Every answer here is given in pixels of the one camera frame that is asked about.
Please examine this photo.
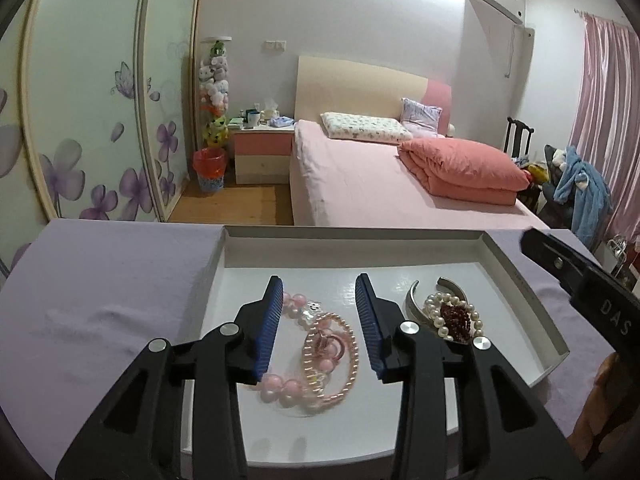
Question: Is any cream pearl bracelet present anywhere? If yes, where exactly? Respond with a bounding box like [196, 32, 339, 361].
[300, 312, 361, 403]

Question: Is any person's right hand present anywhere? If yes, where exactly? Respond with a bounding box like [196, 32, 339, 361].
[570, 350, 640, 480]

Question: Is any lilac tablecloth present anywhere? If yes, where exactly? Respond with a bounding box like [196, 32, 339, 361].
[0, 217, 640, 480]

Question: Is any air conditioner cable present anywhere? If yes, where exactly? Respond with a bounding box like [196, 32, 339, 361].
[505, 22, 518, 81]

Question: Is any pink large-bead bracelet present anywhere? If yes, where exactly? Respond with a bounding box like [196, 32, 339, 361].
[257, 291, 321, 411]

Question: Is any tower of plush toys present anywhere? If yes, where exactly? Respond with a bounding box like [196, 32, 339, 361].
[197, 36, 233, 148]

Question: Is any metal rack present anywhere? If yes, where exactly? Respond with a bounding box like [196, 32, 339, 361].
[607, 235, 632, 267]

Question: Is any colourful toy pile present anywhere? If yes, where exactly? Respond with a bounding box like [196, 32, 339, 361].
[522, 159, 551, 185]

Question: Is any white air conditioner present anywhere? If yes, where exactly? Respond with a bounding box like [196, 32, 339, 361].
[465, 0, 525, 25]

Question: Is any white pearl bracelet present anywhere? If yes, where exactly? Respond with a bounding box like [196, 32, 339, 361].
[424, 292, 485, 343]

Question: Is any pink bed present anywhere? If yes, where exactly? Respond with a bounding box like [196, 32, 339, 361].
[290, 55, 551, 231]

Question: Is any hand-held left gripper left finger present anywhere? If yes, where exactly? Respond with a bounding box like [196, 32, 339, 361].
[54, 275, 285, 480]

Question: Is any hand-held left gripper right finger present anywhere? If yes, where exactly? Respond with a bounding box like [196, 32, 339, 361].
[354, 272, 586, 480]

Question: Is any curtain rod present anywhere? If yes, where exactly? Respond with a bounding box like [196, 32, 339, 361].
[574, 7, 632, 24]

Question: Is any pink curtain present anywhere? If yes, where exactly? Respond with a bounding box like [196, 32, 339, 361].
[570, 10, 640, 241]

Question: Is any lilac pillow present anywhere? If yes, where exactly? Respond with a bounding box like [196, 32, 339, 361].
[400, 97, 443, 136]

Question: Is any dark wooden chair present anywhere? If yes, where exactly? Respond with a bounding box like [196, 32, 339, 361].
[504, 116, 535, 161]

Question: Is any red waste bin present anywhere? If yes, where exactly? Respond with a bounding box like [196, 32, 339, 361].
[192, 147, 228, 193]

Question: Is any blue fleece garment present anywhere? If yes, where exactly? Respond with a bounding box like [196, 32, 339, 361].
[552, 146, 613, 251]

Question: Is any dark red garnet bracelet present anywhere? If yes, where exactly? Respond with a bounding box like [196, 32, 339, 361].
[439, 300, 473, 343]

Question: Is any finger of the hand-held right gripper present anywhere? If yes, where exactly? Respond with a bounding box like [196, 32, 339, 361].
[520, 229, 592, 306]

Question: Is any white printed pillow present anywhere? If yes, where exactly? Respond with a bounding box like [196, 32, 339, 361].
[320, 111, 413, 143]

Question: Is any folded coral quilt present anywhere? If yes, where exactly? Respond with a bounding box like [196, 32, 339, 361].
[397, 137, 531, 206]

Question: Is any wide silver cuff bracelet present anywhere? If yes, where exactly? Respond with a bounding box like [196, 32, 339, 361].
[405, 276, 473, 333]

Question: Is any flower-print sliding-door wardrobe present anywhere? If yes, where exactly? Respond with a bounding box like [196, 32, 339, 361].
[0, 0, 208, 281]

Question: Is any pink and cream nightstand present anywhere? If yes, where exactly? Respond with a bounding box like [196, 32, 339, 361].
[229, 125, 296, 186]

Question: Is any grey cardboard tray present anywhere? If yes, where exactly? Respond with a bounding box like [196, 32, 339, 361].
[180, 225, 571, 466]

